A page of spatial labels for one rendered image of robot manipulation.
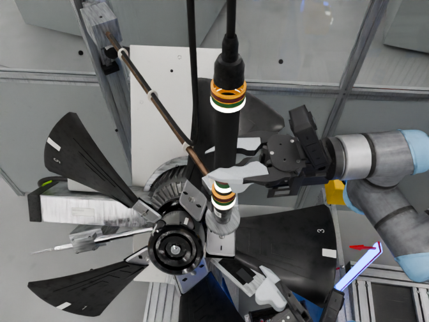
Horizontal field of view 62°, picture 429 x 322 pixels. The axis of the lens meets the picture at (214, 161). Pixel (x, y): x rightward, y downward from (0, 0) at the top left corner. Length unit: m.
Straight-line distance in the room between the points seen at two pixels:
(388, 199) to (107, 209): 0.65
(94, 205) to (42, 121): 0.90
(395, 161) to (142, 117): 0.64
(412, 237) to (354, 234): 1.60
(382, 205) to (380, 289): 1.29
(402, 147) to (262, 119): 0.24
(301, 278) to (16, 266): 1.78
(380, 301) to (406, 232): 1.28
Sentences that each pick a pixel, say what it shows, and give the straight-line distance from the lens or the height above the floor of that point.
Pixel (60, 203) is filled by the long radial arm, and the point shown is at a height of 1.13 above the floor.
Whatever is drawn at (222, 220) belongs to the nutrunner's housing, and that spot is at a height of 1.31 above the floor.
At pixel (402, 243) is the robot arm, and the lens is 0.67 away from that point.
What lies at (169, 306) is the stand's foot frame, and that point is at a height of 0.08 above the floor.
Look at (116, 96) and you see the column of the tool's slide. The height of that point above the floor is 1.05.
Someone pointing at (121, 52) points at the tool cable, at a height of 1.38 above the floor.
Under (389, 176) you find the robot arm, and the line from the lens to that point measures 0.65.
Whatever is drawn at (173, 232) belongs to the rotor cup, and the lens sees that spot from 0.76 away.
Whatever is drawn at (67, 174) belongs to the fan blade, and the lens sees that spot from 0.89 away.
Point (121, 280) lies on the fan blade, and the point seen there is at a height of 1.07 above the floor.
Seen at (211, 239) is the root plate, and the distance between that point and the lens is 0.80.
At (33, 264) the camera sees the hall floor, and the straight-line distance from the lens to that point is 2.28.
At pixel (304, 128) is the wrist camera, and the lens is 0.50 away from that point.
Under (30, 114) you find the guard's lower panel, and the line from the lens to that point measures 1.79.
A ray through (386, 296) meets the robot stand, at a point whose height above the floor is 0.21.
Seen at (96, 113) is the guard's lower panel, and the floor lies 0.80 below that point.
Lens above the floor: 1.94
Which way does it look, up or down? 55 degrees down
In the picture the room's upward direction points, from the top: straight up
